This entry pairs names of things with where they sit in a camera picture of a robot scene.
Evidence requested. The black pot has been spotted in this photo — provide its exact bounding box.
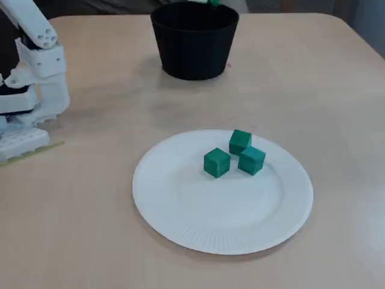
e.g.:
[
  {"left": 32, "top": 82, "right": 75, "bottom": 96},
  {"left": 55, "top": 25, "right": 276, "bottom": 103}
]
[{"left": 150, "top": 1, "right": 241, "bottom": 81}]

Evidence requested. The white paper plate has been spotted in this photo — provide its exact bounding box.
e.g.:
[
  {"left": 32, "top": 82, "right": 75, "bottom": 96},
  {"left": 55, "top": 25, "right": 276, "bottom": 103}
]
[{"left": 132, "top": 129, "right": 314, "bottom": 256}]

